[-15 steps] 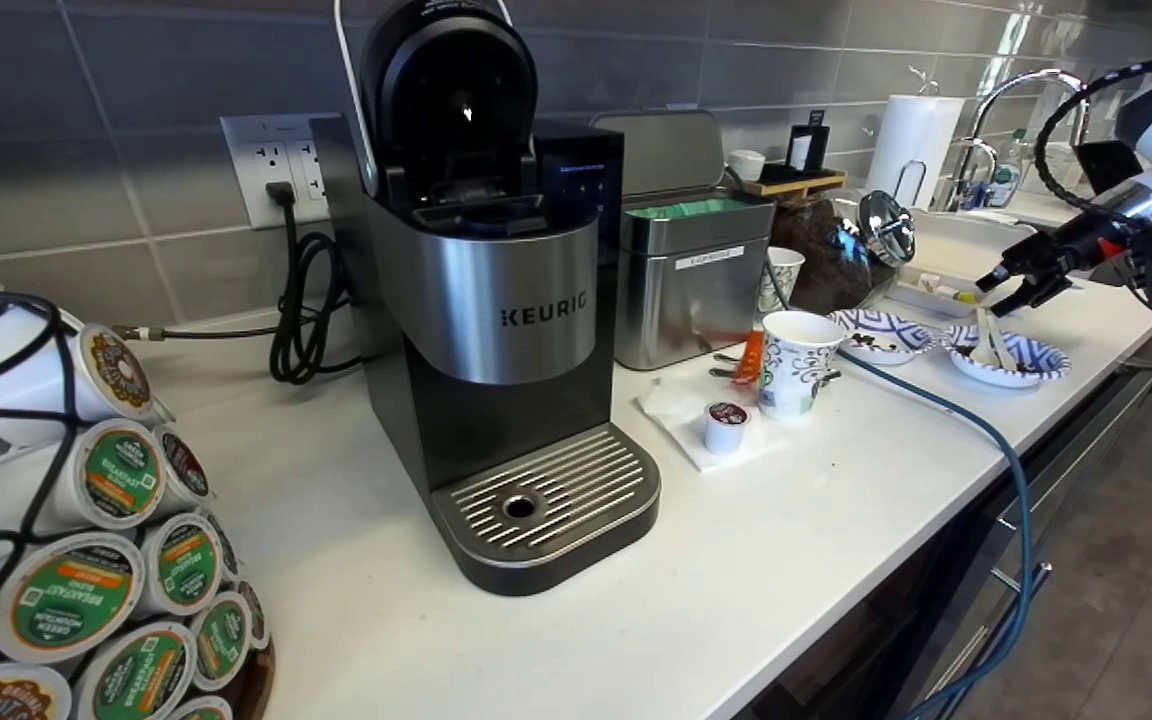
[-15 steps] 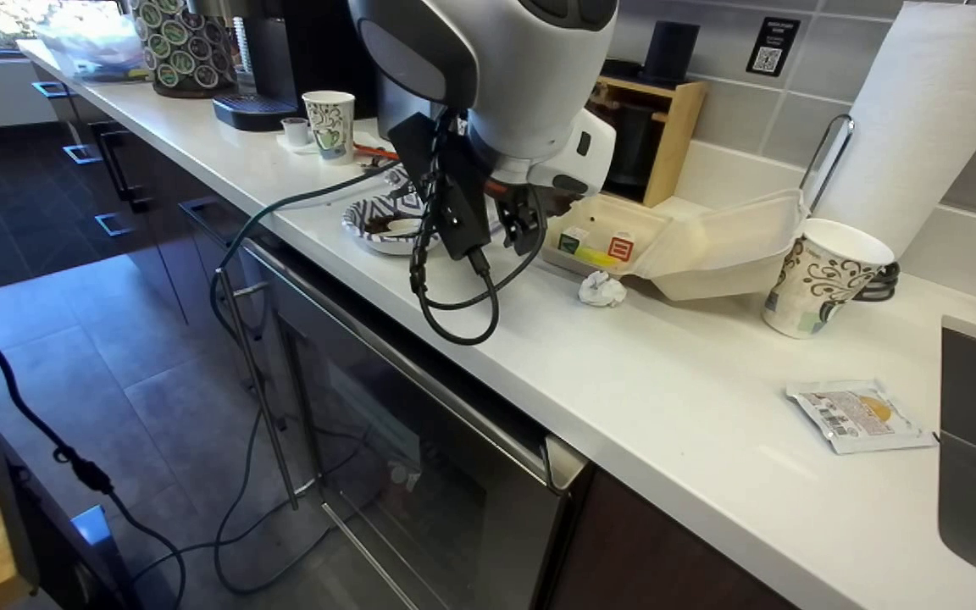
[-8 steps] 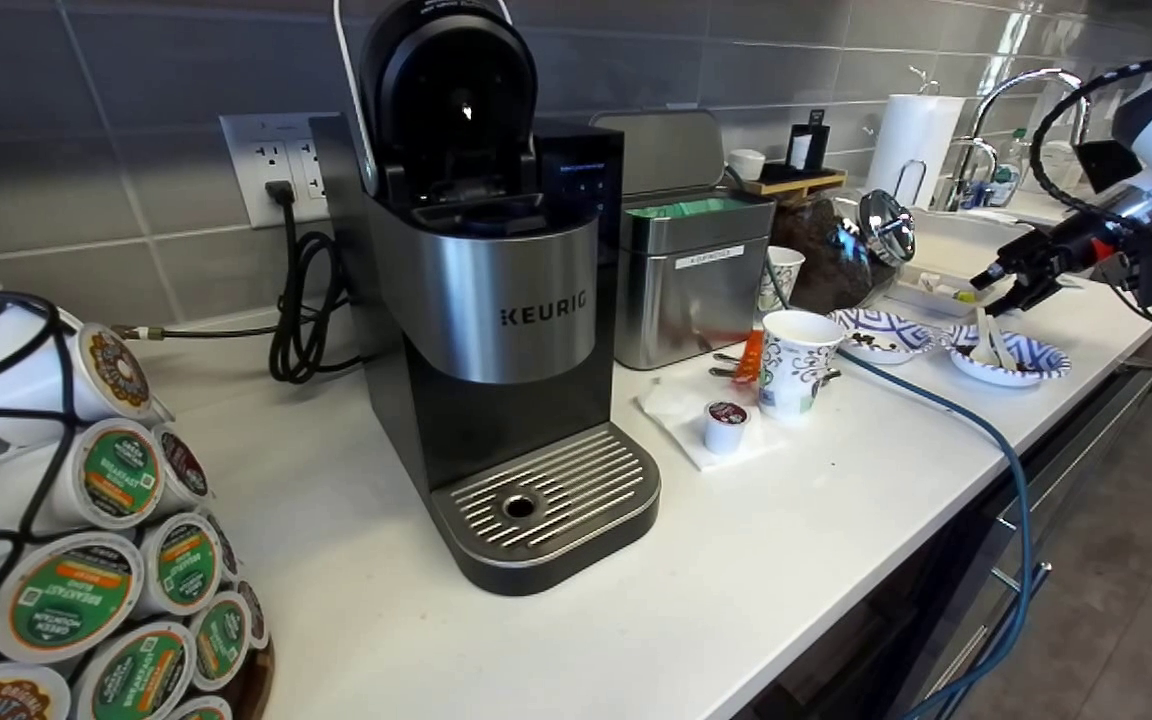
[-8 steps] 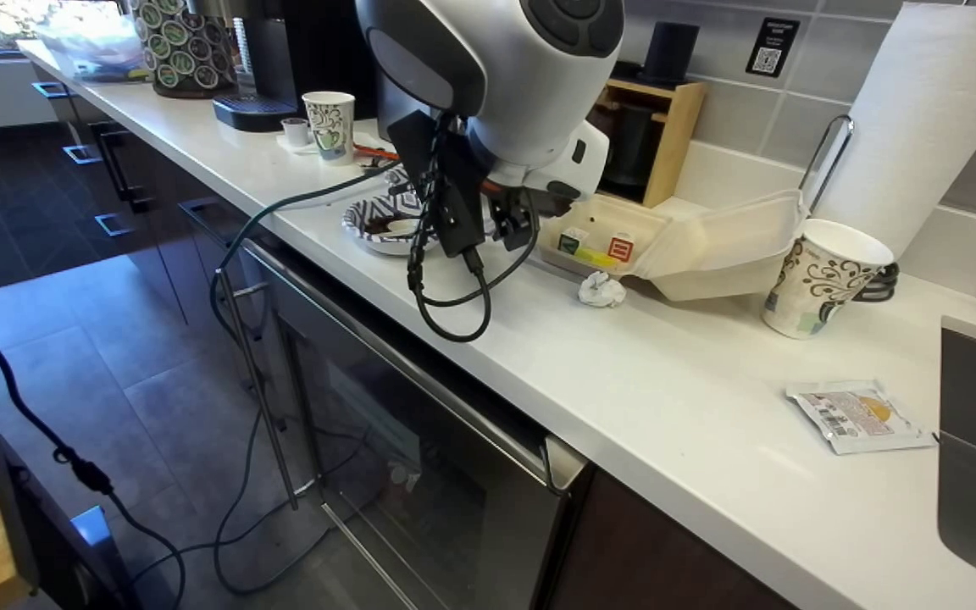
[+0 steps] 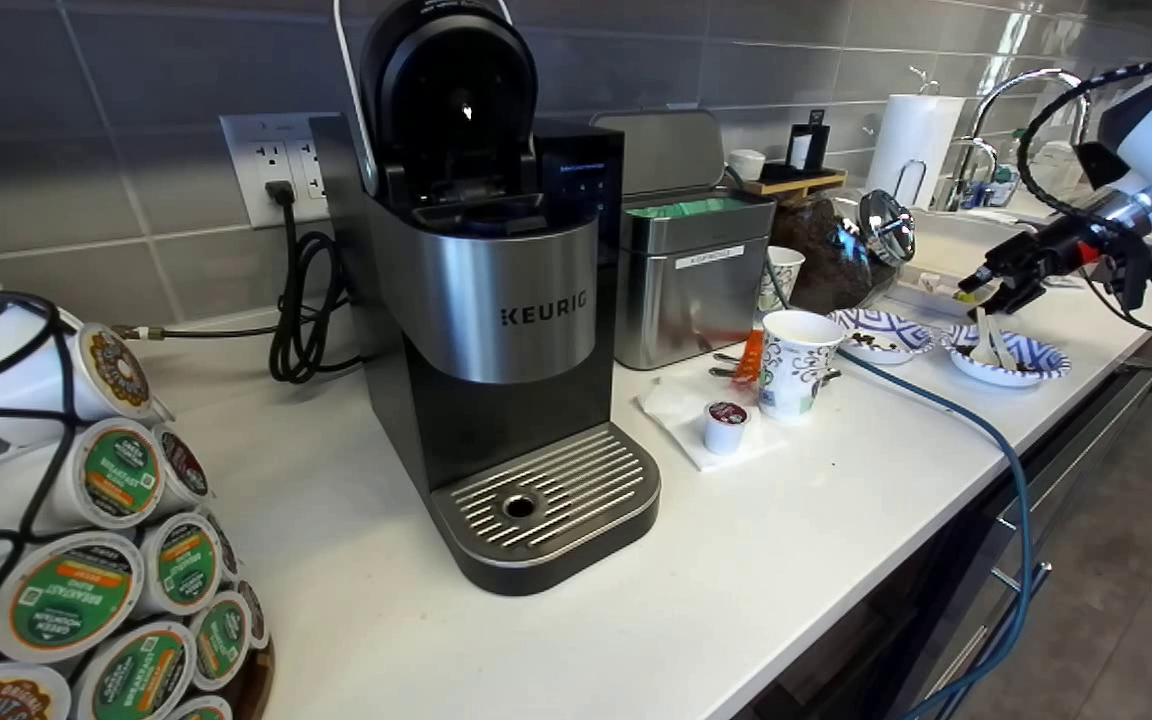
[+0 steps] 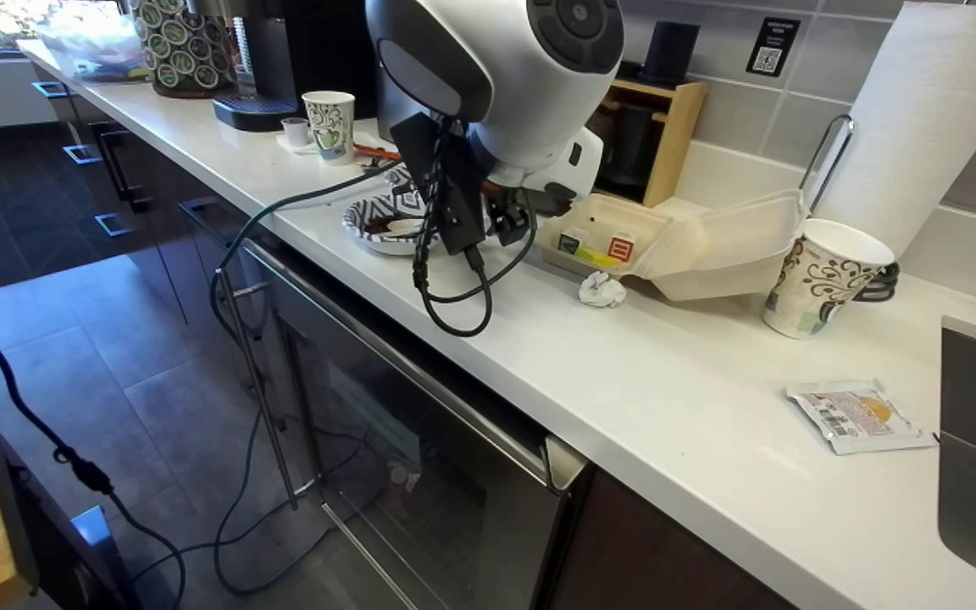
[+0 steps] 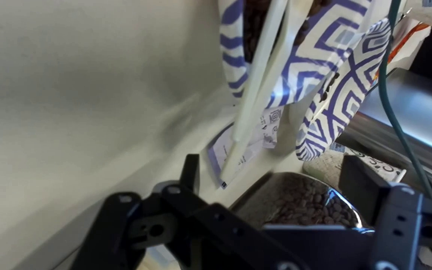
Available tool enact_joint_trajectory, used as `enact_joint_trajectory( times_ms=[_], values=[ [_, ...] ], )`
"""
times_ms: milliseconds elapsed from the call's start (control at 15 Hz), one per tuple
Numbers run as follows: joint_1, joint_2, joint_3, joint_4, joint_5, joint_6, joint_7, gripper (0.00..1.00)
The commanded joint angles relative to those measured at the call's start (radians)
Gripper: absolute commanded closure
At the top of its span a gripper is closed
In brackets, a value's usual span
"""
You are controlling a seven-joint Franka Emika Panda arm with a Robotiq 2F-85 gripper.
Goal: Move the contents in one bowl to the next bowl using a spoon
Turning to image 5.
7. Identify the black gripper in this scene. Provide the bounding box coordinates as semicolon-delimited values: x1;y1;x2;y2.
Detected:
952;211;1122;319

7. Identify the shiny foil bag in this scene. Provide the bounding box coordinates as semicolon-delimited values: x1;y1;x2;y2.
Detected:
772;188;921;319

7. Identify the white paper towel roll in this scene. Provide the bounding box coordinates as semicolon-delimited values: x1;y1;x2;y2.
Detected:
866;91;968;211

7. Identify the black silver Keurig coffee maker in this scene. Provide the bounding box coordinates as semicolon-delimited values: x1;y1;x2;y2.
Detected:
327;0;667;600

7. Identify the blue white patterned bowl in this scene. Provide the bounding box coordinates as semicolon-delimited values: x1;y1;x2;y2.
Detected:
943;316;1074;398
833;307;939;372

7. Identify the orange packet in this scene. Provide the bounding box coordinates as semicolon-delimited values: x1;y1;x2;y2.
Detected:
731;330;768;391

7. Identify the white plastic spoon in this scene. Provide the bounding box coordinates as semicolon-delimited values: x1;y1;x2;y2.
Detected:
974;301;1017;372

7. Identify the long blue cable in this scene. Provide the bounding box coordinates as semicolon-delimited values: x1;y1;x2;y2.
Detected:
836;347;1057;720

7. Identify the metal paper towel holder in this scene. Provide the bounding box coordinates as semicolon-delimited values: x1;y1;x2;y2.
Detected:
890;156;932;211

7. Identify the black power cord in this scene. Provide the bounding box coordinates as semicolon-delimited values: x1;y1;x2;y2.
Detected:
114;175;357;388

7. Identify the stainless steel tea tin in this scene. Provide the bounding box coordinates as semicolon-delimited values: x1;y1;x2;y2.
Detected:
592;112;782;377

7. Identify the chrome sink faucet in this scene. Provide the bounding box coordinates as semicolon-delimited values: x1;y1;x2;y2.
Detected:
950;67;1097;218

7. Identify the black laptop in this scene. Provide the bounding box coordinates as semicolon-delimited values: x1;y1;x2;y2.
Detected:
1076;141;1138;193

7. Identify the wooden board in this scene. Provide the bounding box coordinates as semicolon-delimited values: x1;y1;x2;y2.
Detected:
728;170;847;203

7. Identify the silver drawer handle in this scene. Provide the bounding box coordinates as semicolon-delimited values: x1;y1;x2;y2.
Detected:
992;363;1152;531

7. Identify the black bottle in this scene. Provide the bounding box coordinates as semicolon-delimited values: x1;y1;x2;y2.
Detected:
790;108;833;175

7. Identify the dark red lid coffee pod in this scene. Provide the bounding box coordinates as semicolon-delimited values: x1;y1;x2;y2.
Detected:
153;426;215;508

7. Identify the black wire pod carousel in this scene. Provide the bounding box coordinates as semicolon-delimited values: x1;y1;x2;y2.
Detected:
0;285;278;720

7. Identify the white wall power outlet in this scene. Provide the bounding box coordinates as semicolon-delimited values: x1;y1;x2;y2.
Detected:
215;112;335;227

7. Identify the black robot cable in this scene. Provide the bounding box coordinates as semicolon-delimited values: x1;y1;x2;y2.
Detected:
1014;56;1152;332

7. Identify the white plastic container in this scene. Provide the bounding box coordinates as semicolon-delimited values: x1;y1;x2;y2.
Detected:
890;211;1040;324

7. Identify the single white coffee pod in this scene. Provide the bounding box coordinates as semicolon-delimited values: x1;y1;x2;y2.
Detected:
699;398;755;456

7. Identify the white paper napkin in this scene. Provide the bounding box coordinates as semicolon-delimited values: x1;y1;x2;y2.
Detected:
636;377;772;475

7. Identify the small white mug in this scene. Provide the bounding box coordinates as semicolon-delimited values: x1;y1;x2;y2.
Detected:
725;149;768;188

